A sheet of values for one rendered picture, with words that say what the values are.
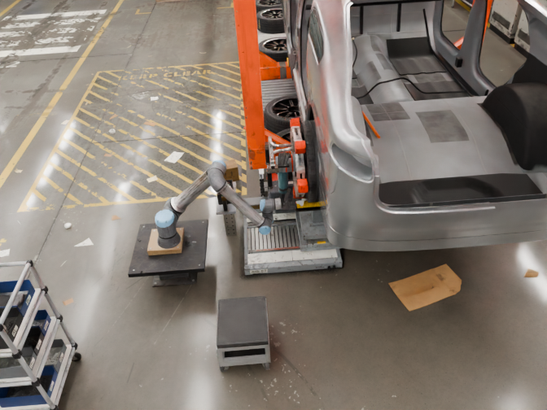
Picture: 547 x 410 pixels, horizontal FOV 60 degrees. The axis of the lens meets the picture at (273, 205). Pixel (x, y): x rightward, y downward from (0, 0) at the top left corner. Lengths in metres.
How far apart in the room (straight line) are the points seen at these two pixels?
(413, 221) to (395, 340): 1.12
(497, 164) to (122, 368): 3.13
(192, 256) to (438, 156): 2.07
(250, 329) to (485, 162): 2.12
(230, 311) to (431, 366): 1.44
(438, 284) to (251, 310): 1.59
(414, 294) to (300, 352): 1.06
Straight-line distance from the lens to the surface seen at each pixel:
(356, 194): 2.77
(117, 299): 4.16
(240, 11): 3.74
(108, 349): 3.87
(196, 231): 4.10
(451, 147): 3.87
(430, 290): 4.04
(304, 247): 4.07
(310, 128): 3.62
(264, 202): 3.71
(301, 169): 3.53
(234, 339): 3.25
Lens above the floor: 2.97
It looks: 39 degrees down
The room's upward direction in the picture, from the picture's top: 4 degrees counter-clockwise
